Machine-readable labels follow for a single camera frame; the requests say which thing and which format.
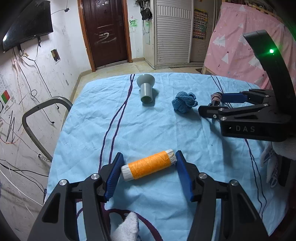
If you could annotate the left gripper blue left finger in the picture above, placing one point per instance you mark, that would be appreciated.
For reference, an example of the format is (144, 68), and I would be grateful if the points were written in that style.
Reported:
(111, 174)

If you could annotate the grey metal bed rail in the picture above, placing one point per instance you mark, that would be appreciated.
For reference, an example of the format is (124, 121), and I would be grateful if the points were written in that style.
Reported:
(42, 132)

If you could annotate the eye test wall chart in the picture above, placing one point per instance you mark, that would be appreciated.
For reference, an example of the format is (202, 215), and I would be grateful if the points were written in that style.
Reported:
(7, 98)

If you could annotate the blue knitted ball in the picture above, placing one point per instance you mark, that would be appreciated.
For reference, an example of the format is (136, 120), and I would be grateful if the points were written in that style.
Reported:
(184, 102)

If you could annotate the wall mounted black television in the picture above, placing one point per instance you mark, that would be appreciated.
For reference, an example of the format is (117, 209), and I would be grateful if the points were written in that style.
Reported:
(33, 22)

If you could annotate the left white knit glove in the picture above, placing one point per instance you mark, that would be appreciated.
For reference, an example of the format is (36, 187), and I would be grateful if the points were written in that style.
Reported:
(128, 230)

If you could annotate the colourful wall poster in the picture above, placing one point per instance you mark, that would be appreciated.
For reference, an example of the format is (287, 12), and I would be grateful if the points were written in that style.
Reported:
(200, 24)

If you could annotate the light blue bed sheet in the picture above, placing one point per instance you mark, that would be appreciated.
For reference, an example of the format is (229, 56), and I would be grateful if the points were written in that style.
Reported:
(108, 117)

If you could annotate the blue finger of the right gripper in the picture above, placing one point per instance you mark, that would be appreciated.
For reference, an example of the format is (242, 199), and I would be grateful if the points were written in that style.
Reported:
(209, 111)
(233, 98)

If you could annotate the right white knit glove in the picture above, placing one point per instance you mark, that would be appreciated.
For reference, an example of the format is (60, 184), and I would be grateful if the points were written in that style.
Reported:
(278, 157)

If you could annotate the pink tree pattern curtain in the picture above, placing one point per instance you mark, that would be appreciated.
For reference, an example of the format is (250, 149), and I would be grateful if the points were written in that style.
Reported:
(230, 55)

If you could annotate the orange thread spool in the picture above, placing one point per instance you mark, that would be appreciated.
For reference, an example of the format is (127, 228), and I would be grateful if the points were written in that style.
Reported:
(149, 165)

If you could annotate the black bags on hook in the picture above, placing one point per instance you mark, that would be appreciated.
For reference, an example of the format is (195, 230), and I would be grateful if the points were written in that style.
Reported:
(145, 9)

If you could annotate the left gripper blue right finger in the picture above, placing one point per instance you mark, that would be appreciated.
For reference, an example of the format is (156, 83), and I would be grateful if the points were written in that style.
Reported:
(184, 176)

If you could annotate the dark brown wooden door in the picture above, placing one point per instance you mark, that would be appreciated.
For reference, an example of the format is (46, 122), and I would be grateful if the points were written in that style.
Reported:
(106, 33)

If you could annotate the white louvered wardrobe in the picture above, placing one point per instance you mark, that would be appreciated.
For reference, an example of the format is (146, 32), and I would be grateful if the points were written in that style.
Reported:
(168, 37)

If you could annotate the grey plastic funnel cup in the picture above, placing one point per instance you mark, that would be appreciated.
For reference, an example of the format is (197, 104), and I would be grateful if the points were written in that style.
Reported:
(145, 83)

